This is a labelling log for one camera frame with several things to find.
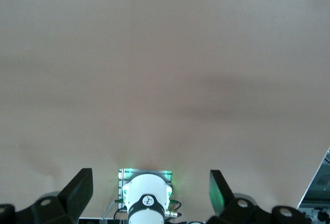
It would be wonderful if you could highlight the brown table cover sheet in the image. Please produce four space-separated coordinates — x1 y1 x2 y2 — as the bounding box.
0 0 330 224

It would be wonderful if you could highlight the black base cable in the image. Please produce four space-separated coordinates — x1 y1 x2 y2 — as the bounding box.
112 198 129 220

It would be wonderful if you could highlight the thin grey cable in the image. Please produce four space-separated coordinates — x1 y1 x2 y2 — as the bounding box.
102 200 117 220

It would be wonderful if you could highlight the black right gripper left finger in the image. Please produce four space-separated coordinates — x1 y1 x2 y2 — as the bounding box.
0 167 93 224

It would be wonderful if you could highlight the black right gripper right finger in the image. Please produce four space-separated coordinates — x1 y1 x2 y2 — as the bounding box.
206 169 312 224

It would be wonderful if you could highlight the black cable with silver connector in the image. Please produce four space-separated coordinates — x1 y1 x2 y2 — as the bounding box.
166 199 183 219

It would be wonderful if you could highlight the grey table side rail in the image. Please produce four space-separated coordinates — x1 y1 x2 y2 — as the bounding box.
296 145 330 209

